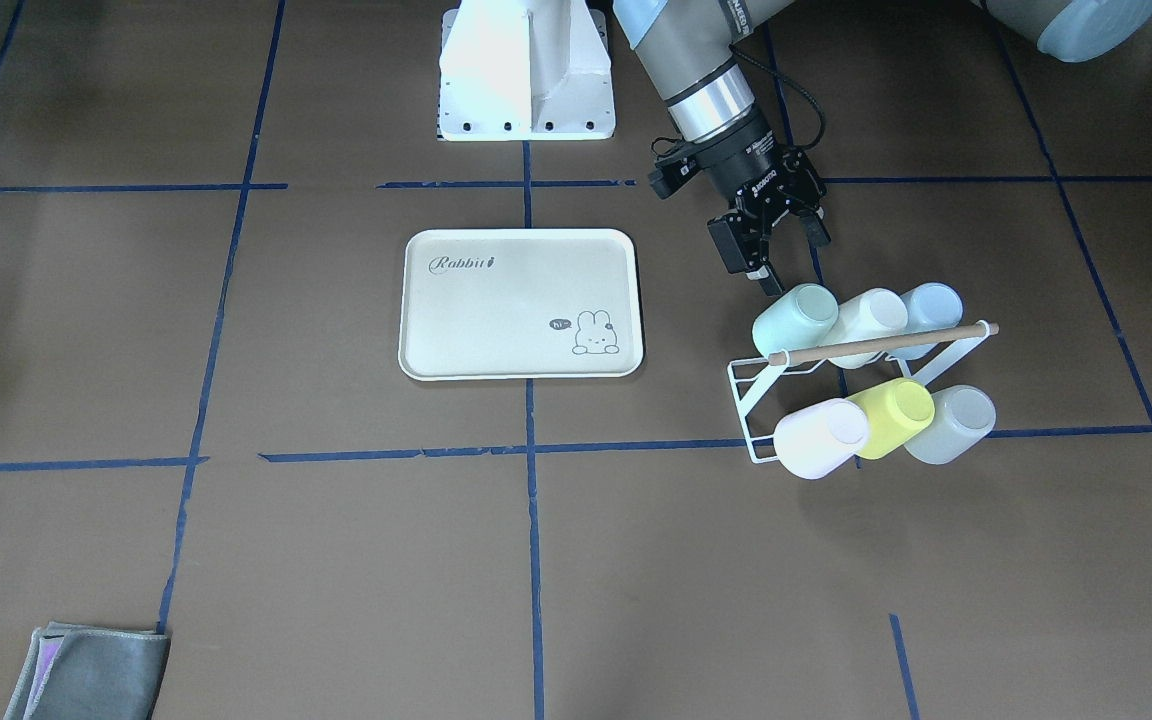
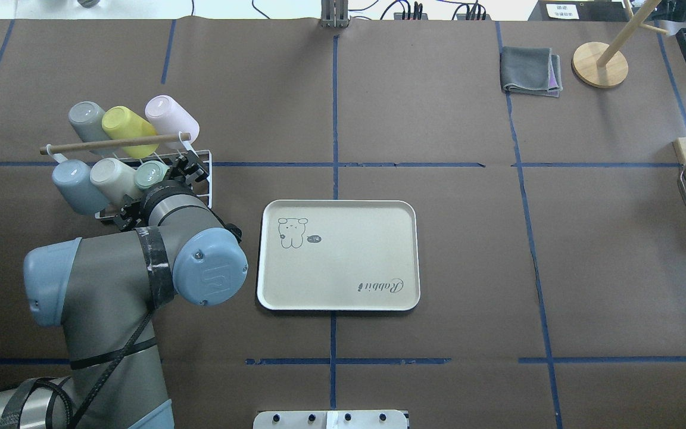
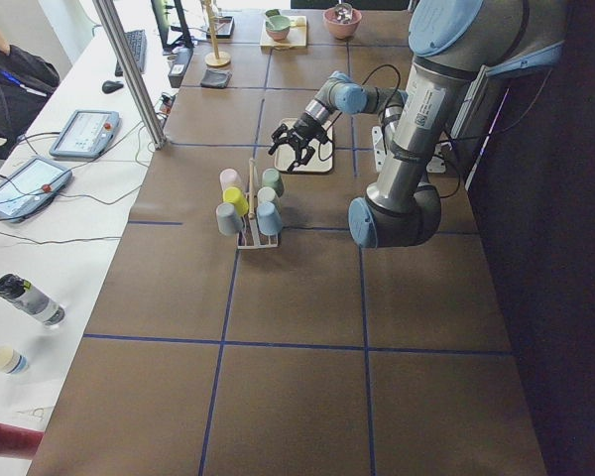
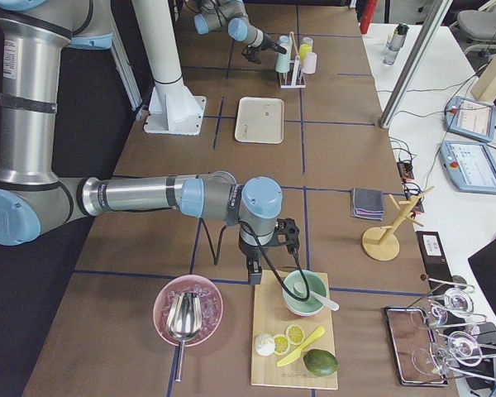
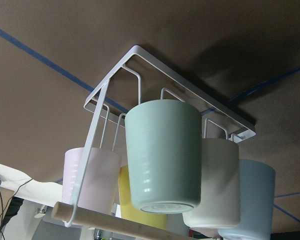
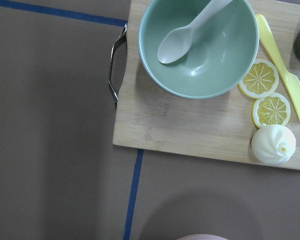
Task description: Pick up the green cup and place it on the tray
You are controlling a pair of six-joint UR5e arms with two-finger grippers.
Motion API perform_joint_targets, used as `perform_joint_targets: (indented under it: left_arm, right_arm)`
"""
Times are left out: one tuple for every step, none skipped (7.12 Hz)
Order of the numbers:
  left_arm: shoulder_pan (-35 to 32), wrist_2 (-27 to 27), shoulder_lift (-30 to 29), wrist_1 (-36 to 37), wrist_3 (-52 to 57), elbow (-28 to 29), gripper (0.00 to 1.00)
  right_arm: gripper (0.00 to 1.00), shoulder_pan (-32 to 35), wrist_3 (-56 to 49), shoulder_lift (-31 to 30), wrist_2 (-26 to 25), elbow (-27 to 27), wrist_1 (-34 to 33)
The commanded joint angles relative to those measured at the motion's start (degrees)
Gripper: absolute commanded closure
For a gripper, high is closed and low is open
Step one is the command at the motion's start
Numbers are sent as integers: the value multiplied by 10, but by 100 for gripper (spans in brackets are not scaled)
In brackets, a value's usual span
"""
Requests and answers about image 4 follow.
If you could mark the teach pendant far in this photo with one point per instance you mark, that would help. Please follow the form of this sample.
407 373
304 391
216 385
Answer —
470 118

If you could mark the teach pendant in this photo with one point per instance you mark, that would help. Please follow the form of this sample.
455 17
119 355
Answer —
470 118
470 166

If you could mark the white plastic spoon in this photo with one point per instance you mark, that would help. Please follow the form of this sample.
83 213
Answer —
318 297

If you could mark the green bowl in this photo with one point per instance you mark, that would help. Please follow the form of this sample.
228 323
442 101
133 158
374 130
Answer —
308 307

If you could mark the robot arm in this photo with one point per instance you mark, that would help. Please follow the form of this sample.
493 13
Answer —
91 134
213 15

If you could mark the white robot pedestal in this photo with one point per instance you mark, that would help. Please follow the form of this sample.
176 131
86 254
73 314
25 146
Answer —
172 109

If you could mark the pink bowl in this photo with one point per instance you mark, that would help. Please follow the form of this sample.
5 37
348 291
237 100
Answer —
211 308

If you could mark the wooden mug tree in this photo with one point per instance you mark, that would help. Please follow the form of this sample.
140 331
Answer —
380 243

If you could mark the grey folded cloth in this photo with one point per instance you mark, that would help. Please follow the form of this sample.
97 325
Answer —
367 204

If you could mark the clear water bottle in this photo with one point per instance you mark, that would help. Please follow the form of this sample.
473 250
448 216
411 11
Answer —
395 43

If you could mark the green avocado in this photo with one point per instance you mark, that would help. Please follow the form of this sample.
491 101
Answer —
320 362

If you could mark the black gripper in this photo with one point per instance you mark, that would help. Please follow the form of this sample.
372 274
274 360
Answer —
246 251
269 43

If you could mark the dark glass tray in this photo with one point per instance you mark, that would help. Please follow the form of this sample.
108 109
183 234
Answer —
409 334

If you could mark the red cylinder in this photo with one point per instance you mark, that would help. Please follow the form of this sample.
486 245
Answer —
367 15

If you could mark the grey office chair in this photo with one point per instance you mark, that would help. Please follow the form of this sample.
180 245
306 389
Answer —
478 27

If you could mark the white cup rack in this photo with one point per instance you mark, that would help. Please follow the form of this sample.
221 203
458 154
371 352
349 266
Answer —
294 78

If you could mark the lemon slice upper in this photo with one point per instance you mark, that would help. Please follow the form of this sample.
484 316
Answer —
295 334

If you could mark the green cup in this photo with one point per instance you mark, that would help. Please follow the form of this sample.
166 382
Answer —
282 64

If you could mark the metal scoop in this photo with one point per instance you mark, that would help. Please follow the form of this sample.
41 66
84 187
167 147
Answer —
184 323

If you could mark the pink cup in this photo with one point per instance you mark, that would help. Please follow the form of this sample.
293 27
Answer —
309 64

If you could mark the cream rectangular tray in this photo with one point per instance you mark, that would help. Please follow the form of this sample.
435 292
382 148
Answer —
260 120

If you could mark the aluminium frame post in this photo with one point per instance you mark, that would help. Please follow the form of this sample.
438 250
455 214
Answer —
424 39

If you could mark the electronics board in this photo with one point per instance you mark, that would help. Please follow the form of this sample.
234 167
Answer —
410 187

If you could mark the wine glass rack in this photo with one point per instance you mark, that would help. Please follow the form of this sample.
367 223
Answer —
451 310

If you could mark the yellow cup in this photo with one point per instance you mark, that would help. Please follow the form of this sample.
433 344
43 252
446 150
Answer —
304 49

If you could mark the lemon slice lower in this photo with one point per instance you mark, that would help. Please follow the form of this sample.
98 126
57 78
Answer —
281 344

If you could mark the bamboo cutting board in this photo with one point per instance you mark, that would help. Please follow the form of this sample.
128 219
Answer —
278 330

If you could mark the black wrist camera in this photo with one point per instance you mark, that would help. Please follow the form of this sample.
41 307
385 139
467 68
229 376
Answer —
252 54
286 234

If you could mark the white garlic bulb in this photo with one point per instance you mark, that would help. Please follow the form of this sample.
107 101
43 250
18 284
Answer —
264 344

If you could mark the yellow plastic knife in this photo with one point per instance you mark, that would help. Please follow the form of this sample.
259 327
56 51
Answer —
296 353

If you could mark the lemon slice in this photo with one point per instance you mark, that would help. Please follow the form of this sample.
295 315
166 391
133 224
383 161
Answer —
281 344
295 334

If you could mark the black box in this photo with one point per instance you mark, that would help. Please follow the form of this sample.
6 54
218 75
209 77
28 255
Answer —
433 255

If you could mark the teach pendant near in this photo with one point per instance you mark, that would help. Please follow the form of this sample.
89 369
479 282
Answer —
470 166

